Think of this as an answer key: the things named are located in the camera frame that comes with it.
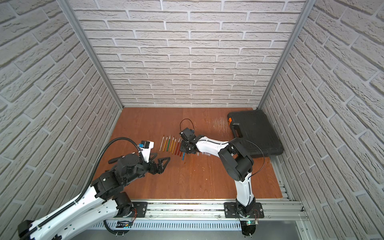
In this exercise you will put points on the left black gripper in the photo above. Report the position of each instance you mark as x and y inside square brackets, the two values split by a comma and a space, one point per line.
[154, 166]

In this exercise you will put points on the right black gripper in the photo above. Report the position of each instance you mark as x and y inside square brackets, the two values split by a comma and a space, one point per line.
[182, 144]

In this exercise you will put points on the green carving knife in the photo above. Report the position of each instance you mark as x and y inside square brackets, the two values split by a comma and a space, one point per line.
[169, 142]

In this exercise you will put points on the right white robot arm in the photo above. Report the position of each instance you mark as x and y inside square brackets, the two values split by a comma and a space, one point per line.
[237, 161]

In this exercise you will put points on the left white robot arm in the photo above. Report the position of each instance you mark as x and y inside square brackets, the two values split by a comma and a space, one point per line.
[103, 199]

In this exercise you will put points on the black plastic tool case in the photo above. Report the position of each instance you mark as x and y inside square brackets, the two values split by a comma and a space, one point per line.
[256, 133]

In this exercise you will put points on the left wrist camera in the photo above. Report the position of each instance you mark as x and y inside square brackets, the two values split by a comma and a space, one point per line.
[145, 147]

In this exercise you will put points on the black handled screwdriver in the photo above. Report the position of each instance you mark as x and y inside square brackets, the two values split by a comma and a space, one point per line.
[114, 160]

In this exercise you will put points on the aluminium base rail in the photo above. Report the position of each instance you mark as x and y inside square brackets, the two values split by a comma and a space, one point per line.
[206, 215]

